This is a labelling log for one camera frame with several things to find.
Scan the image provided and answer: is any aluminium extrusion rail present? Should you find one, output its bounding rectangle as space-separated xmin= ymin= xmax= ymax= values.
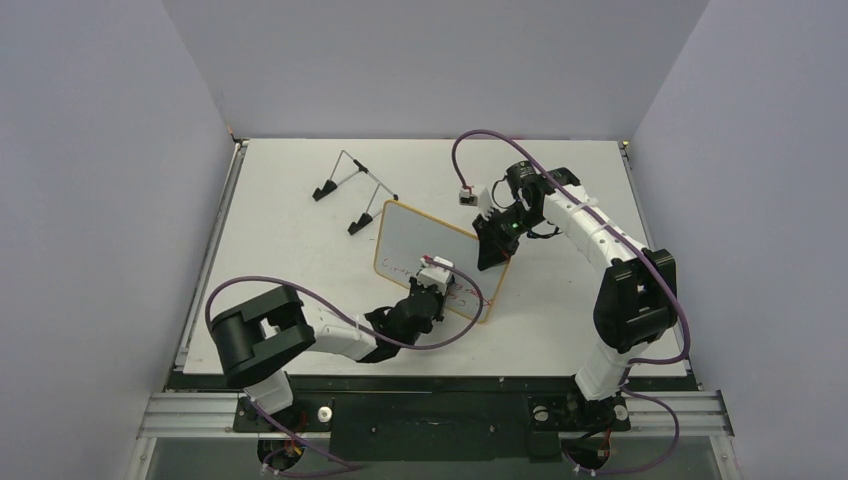
xmin=138 ymin=391 xmax=733 ymax=439

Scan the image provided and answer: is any black wire easel stand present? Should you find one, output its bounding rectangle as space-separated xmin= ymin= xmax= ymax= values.
xmin=311 ymin=149 xmax=400 ymax=236

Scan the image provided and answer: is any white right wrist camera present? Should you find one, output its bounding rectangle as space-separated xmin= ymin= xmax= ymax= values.
xmin=458 ymin=186 xmax=497 ymax=219

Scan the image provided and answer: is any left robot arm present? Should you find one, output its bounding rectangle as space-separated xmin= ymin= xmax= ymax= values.
xmin=207 ymin=272 xmax=454 ymax=430

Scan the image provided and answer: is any yellow framed whiteboard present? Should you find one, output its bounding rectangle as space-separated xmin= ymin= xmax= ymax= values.
xmin=373 ymin=200 xmax=509 ymax=323

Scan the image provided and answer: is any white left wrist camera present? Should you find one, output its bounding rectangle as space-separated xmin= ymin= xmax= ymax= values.
xmin=415 ymin=256 xmax=454 ymax=293

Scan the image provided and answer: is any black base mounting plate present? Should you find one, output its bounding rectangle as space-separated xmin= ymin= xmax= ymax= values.
xmin=232 ymin=376 xmax=631 ymax=466

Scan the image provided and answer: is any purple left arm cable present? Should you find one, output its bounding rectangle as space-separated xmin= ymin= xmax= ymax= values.
xmin=203 ymin=256 xmax=486 ymax=475

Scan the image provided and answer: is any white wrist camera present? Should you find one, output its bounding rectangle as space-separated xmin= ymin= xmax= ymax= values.
xmin=415 ymin=256 xmax=454 ymax=293
xmin=458 ymin=186 xmax=497 ymax=219

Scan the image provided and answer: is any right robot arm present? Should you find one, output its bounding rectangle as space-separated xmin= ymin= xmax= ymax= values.
xmin=460 ymin=161 xmax=677 ymax=427

